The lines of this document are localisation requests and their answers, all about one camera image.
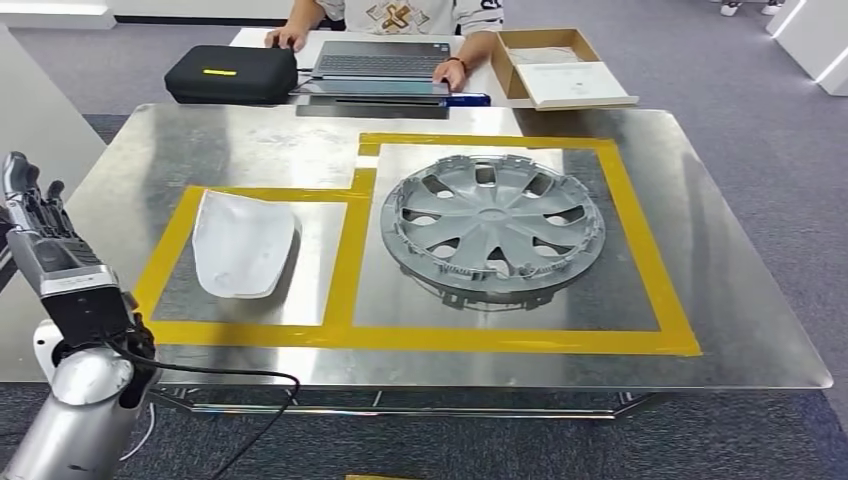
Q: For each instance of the person's left hand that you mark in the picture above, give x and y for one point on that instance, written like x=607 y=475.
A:
x=452 y=73

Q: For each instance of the person's right hand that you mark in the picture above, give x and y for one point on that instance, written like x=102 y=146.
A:
x=286 y=38

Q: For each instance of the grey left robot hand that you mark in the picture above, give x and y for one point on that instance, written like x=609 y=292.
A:
x=46 y=232

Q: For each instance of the white plastic shell part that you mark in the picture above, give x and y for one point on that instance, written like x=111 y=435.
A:
x=242 y=245

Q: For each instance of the person's left forearm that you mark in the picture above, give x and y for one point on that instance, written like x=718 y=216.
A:
x=477 y=48

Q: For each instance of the person's right forearm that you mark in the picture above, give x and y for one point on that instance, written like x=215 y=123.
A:
x=301 y=14

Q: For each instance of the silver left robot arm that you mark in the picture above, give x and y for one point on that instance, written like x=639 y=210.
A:
x=79 y=424

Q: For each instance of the stainless steel workbench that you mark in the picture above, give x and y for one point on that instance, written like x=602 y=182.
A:
x=729 y=265

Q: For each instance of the small blue box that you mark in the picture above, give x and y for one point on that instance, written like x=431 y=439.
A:
x=470 y=100

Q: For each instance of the brown cardboard box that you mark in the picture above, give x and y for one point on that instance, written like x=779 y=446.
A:
x=503 y=63

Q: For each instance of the grey laptop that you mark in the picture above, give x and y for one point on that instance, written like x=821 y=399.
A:
x=381 y=63

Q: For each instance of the black zip case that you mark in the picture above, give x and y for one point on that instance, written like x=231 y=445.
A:
x=232 y=86

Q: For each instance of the person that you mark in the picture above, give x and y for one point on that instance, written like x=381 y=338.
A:
x=411 y=13

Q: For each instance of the clear plastic bag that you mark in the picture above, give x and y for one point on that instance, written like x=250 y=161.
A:
x=553 y=54

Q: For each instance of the grey wheel hubcap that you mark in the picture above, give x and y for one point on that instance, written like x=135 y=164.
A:
x=493 y=218

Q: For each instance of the white lit plinth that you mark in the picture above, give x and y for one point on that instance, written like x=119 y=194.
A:
x=815 y=40
x=53 y=13

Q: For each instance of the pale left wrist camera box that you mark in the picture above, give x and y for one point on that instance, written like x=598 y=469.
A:
x=86 y=311

